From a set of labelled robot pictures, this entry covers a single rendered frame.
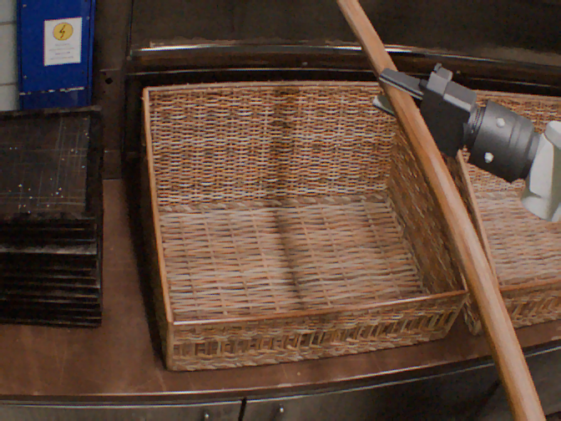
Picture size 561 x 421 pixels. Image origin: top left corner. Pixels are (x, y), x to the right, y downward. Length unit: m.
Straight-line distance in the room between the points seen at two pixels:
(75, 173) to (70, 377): 0.37
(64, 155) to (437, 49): 0.79
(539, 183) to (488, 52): 0.75
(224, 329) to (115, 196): 0.50
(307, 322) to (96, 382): 0.40
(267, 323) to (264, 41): 0.53
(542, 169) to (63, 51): 0.90
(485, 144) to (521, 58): 0.80
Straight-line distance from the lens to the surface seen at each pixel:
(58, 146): 1.28
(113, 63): 1.44
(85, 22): 1.34
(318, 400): 1.42
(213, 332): 1.23
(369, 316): 1.30
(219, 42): 1.41
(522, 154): 0.89
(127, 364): 1.33
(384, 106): 0.94
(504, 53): 1.64
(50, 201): 1.18
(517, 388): 0.66
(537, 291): 1.47
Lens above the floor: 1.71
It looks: 45 degrees down
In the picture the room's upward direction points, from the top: 12 degrees clockwise
